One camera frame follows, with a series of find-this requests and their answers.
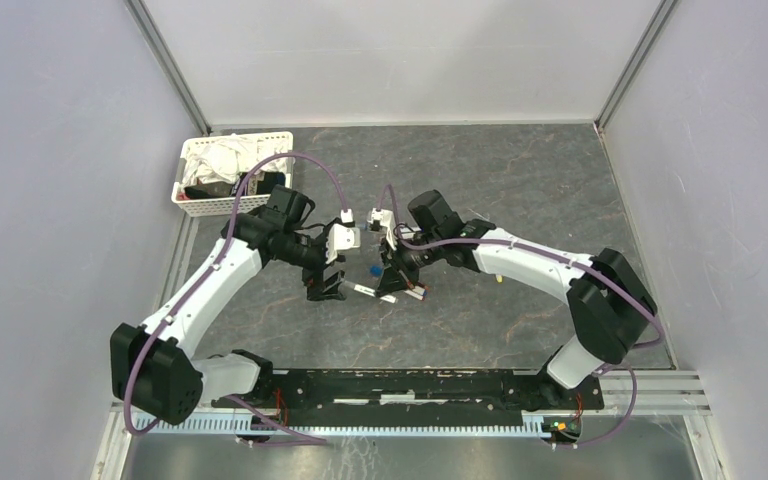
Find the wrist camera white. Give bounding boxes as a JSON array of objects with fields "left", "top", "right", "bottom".
[
  {"left": 325, "top": 223, "right": 361, "bottom": 263},
  {"left": 366, "top": 208, "right": 398, "bottom": 249}
]

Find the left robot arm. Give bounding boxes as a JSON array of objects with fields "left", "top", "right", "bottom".
[{"left": 110, "top": 187, "right": 358, "bottom": 425}]

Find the purple cable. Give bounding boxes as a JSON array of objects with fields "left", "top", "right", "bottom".
[
  {"left": 122, "top": 151, "right": 355, "bottom": 446},
  {"left": 375, "top": 184, "right": 665, "bottom": 449}
]

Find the black item in basket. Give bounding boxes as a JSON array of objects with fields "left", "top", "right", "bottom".
[{"left": 179, "top": 172, "right": 286, "bottom": 200}]

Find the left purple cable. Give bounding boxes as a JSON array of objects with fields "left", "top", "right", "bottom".
[{"left": 122, "top": 151, "right": 355, "bottom": 446}]

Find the white grey pen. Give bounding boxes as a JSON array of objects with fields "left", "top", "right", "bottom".
[{"left": 343, "top": 280, "right": 398, "bottom": 304}]

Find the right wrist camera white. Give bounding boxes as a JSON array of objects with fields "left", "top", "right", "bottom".
[{"left": 366, "top": 208, "right": 398, "bottom": 249}]

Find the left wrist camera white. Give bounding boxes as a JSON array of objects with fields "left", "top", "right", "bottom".
[{"left": 325, "top": 223, "right": 361, "bottom": 263}]

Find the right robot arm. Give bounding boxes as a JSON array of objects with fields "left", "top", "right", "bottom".
[{"left": 368, "top": 190, "right": 663, "bottom": 408}]

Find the right base electronics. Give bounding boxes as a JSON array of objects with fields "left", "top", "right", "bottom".
[{"left": 541, "top": 417, "right": 582, "bottom": 445}]

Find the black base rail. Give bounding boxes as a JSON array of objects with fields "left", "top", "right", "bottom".
[{"left": 241, "top": 368, "right": 605, "bottom": 427}]

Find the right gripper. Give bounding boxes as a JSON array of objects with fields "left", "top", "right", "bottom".
[{"left": 376, "top": 231, "right": 443, "bottom": 296}]

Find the red cap white pen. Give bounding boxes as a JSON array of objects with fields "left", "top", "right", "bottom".
[{"left": 404, "top": 283, "right": 428, "bottom": 301}]

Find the grey slotted cable duct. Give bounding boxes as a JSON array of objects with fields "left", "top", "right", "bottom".
[{"left": 185, "top": 414, "right": 544, "bottom": 439}]

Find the white cloth in basket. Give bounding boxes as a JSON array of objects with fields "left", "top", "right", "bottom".
[{"left": 179, "top": 132, "right": 293, "bottom": 186}]

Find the white plastic basket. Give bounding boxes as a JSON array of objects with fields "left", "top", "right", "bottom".
[{"left": 170, "top": 131, "right": 294, "bottom": 217}]

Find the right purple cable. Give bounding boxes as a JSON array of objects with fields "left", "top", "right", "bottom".
[{"left": 375, "top": 184, "right": 665, "bottom": 449}]

